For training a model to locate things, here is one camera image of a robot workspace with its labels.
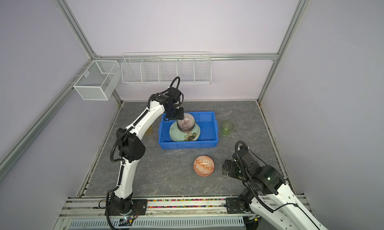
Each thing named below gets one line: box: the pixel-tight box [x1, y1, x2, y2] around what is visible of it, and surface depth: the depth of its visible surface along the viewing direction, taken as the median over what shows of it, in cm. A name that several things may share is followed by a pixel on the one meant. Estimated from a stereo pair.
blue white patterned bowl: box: [193, 155, 215, 177], surface depth 87 cm
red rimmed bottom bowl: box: [177, 113, 196, 132], surface depth 96 cm
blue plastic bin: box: [158, 111, 219, 150], surface depth 96 cm
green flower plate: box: [169, 120, 201, 142], surface depth 98 cm
